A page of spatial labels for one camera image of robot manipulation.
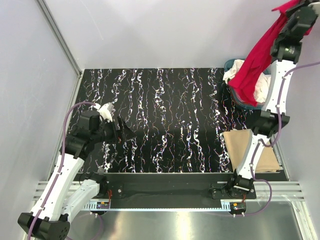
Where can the left frame post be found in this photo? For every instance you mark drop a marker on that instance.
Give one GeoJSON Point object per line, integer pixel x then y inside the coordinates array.
{"type": "Point", "coordinates": [58, 35]}

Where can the slotted cable duct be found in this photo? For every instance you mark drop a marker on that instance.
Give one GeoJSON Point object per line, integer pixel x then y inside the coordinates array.
{"type": "Point", "coordinates": [201, 205]}

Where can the teal laundry basket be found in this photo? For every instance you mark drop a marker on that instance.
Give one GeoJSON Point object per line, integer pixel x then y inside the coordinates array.
{"type": "Point", "coordinates": [248, 83]}

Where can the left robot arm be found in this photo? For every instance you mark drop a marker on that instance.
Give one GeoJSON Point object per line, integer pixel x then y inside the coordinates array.
{"type": "Point", "coordinates": [51, 217]}

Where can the white t shirt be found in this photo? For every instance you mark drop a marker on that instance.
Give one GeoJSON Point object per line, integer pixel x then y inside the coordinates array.
{"type": "Point", "coordinates": [231, 68]}

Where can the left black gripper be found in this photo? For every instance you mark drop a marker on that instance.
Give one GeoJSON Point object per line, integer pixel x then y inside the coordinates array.
{"type": "Point", "coordinates": [128, 134]}

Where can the right connector board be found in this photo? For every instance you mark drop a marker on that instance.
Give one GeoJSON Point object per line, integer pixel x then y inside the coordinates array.
{"type": "Point", "coordinates": [238, 208]}

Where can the red t shirt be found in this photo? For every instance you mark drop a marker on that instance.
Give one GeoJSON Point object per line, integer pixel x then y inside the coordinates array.
{"type": "Point", "coordinates": [259, 58]}

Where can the left connector board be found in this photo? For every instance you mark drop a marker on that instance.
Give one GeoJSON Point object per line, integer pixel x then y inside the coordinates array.
{"type": "Point", "coordinates": [103, 204]}

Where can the connector board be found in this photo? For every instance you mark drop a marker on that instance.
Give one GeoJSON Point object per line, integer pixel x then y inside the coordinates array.
{"type": "Point", "coordinates": [238, 208]}
{"type": "Point", "coordinates": [103, 204]}

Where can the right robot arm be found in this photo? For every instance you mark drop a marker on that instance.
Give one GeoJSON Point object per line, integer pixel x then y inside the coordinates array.
{"type": "Point", "coordinates": [279, 49]}

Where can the aluminium front rail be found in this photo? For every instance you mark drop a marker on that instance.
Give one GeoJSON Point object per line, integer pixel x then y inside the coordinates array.
{"type": "Point", "coordinates": [277, 190]}

